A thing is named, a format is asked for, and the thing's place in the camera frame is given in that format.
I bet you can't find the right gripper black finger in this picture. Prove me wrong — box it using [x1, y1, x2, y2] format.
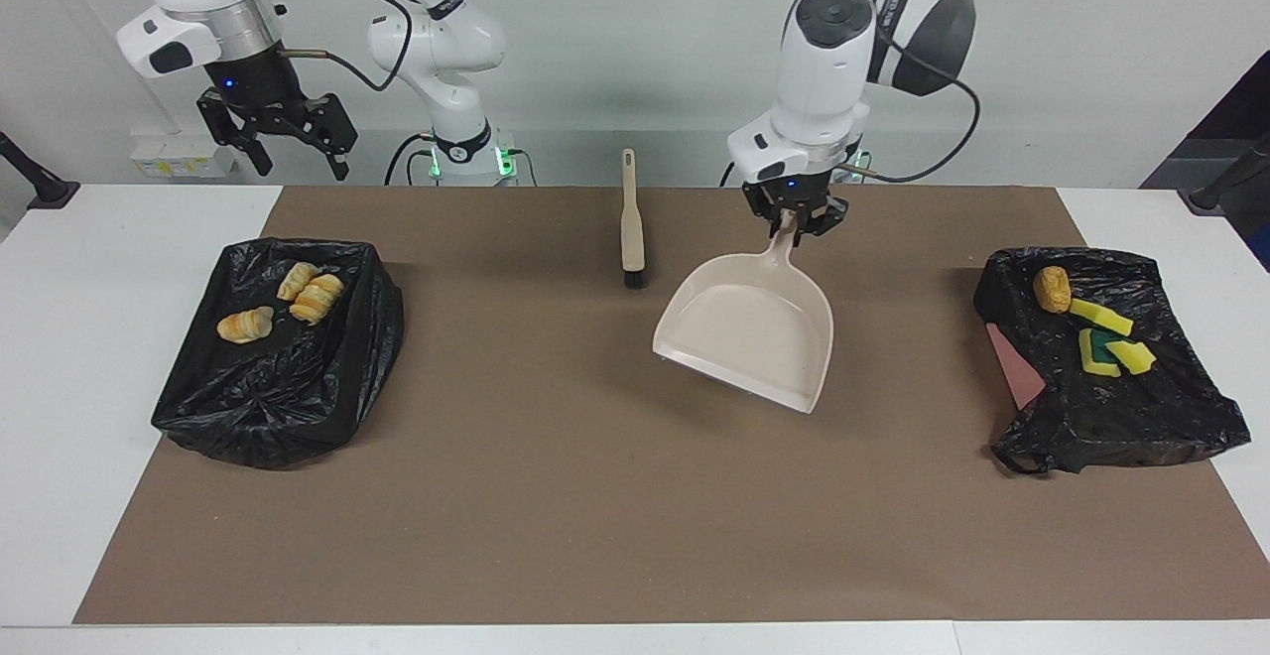
[195, 91, 274, 180]
[298, 92, 359, 183]

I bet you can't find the beige plastic dustpan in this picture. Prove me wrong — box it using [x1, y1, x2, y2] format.
[651, 208, 835, 416]

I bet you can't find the beige hand brush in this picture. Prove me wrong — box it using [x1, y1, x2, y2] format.
[619, 147, 649, 291]

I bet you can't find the pale pastry piece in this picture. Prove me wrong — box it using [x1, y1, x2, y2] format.
[276, 260, 321, 303]

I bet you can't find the orange striped croissant piece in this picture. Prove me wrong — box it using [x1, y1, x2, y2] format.
[215, 305, 277, 346]
[289, 272, 346, 327]

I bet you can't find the yellow green sponge piece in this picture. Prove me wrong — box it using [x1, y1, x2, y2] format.
[1078, 327, 1123, 379]
[1069, 297, 1135, 339]
[1104, 336, 1158, 376]

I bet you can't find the black plastic trash bag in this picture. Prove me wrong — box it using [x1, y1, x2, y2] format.
[971, 246, 1253, 477]
[150, 236, 406, 470]

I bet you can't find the white socket box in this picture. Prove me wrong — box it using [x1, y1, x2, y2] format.
[129, 129, 239, 180]

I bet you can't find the black stand with base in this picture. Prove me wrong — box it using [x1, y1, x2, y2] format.
[1186, 134, 1270, 214]
[0, 129, 80, 210]

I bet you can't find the pink box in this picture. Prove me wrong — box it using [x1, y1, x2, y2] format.
[984, 322, 1049, 411]

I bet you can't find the brown paper table mat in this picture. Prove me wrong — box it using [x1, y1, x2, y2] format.
[72, 184, 1270, 626]

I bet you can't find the dark background panel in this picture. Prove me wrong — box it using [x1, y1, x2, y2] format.
[1141, 48, 1270, 271]

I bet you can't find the black right base cable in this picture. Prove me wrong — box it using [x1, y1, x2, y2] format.
[384, 132, 438, 187]

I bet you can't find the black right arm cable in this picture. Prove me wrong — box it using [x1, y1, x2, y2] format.
[268, 0, 413, 95]

